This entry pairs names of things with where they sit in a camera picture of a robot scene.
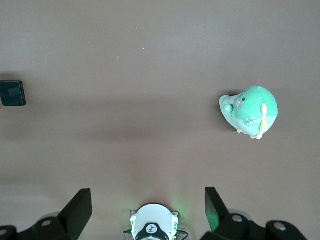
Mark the black phone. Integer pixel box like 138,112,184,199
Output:
0,80,27,107

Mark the green dinosaur plush toy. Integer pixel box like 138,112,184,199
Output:
218,85,279,140

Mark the brown table cover mat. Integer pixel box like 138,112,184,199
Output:
0,0,320,240

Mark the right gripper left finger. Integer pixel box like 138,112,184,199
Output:
33,188,93,240

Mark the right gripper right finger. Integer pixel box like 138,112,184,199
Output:
201,186,266,240

